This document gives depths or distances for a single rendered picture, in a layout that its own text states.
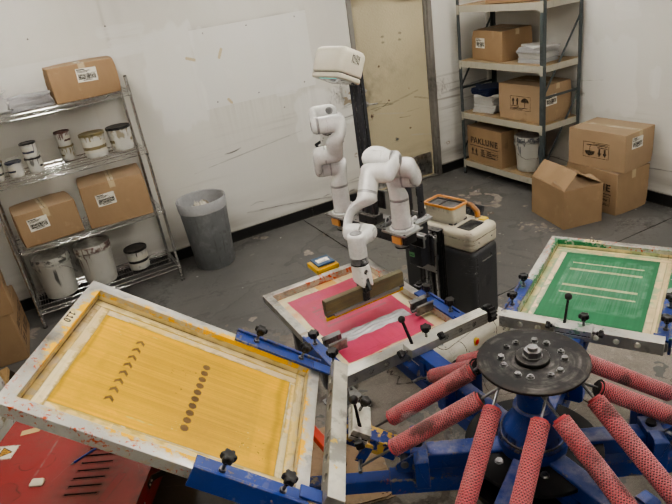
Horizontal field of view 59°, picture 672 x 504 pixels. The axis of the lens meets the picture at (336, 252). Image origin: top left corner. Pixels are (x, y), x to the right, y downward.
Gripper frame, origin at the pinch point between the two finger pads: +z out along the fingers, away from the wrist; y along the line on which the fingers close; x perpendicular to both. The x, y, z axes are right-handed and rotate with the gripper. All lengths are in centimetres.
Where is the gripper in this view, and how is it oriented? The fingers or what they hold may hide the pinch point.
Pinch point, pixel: (364, 294)
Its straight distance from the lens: 249.9
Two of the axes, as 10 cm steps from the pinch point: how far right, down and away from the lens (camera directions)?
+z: 1.4, 8.9, 4.3
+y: -4.7, -3.2, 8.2
